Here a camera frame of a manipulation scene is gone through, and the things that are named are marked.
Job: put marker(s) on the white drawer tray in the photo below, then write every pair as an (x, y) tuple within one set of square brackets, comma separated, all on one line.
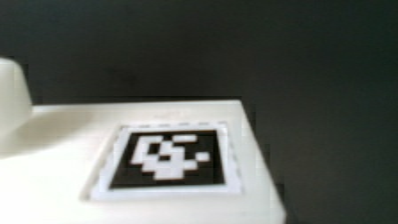
[(142, 163)]

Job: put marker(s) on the white drawer cabinet box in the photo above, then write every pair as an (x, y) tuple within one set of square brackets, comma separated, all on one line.
[(15, 104)]

